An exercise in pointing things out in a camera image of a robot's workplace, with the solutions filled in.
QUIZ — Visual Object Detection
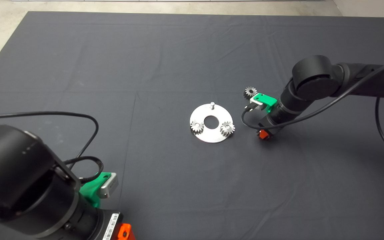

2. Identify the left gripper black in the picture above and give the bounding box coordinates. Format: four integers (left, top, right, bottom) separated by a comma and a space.
94, 210, 132, 240

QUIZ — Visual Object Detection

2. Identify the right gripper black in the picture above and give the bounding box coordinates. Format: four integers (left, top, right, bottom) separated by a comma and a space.
257, 113, 281, 140

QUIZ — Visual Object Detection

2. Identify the small shiny steel gear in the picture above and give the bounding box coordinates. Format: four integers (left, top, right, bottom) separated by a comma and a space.
190, 120, 205, 134
220, 121, 236, 136

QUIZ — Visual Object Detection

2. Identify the round metal plate with hole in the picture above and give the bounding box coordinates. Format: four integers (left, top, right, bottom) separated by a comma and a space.
190, 102, 234, 144

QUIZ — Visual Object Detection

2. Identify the dark grey table cloth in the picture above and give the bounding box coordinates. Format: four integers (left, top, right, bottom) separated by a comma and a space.
0, 10, 384, 240

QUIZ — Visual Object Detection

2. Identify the black right camera cable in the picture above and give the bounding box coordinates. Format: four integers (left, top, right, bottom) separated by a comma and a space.
241, 62, 384, 163

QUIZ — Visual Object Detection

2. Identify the black camera cable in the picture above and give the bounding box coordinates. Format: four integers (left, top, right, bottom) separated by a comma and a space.
0, 111, 104, 184
241, 62, 384, 163

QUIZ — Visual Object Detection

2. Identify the green right camera mount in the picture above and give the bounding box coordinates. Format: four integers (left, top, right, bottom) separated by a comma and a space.
255, 93, 278, 114

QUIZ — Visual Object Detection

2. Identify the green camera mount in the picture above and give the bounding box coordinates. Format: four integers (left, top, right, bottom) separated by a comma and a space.
79, 172, 112, 208
255, 93, 278, 114

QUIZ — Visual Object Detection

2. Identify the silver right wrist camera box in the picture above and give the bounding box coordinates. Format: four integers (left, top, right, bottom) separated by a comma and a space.
249, 96, 264, 110

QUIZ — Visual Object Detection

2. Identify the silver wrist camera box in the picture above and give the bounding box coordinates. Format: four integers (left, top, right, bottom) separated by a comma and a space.
99, 172, 119, 199
249, 96, 264, 110

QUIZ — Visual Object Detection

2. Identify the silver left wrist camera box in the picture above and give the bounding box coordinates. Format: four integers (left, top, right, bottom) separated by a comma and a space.
99, 172, 119, 199

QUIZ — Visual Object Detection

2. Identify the green left camera mount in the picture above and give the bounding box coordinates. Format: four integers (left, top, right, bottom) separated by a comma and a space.
79, 172, 112, 208

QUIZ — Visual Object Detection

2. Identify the black left camera cable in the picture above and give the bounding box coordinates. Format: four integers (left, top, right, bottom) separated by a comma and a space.
0, 111, 104, 184

